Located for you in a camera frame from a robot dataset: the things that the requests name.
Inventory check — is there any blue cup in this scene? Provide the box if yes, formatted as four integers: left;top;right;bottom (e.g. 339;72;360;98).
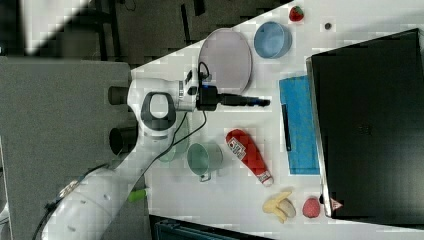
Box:
254;21;292;59

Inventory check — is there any blue metal frame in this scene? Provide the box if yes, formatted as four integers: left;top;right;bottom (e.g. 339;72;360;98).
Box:
149;215;271;240

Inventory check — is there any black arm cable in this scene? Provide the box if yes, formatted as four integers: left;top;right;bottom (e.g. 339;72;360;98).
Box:
143;61;212;174

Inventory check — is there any green perforated colander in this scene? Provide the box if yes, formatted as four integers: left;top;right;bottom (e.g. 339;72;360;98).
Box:
160;112;190;163

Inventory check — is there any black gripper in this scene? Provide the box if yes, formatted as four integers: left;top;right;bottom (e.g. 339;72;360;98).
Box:
196;86;270;111

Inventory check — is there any green mug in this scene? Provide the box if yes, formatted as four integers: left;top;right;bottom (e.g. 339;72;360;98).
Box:
187;141;223;182

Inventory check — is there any lilac oval plate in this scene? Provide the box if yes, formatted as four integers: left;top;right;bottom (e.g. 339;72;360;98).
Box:
198;28;252;94

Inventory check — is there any red toy strawberry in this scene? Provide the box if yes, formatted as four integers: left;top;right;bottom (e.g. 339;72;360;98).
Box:
289;6;304;22

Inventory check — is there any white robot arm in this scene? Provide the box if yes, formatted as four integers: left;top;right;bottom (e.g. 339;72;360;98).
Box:
41;78;270;240

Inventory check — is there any red ketchup bottle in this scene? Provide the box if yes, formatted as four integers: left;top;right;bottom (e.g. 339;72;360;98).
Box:
225;129;274;187

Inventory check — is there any pink toy lychee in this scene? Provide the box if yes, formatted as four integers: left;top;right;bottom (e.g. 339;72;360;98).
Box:
302;197;320;218

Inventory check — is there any light green bottle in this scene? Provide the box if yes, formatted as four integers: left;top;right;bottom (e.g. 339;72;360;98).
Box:
128;189;149;202

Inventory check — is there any black toaster oven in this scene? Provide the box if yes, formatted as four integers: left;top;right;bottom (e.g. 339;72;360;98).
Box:
306;29;424;229

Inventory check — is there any black round pot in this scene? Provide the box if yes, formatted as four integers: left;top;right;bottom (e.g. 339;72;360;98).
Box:
109;127;138;155

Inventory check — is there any peeled toy banana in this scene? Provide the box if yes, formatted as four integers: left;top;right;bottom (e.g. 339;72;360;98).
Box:
262;191;296;224

